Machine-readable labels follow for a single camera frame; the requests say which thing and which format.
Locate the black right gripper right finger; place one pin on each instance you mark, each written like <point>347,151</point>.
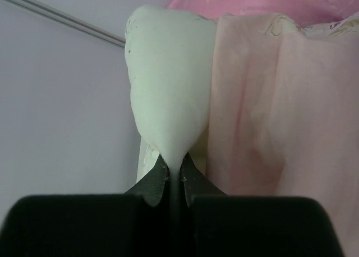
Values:
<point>222,225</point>

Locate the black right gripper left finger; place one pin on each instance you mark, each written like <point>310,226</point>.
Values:
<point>134,223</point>

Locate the purple Elsa pillowcase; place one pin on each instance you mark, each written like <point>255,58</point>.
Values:
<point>284,107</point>

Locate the pink rose-patterned pillow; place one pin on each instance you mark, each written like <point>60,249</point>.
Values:
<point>303,12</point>

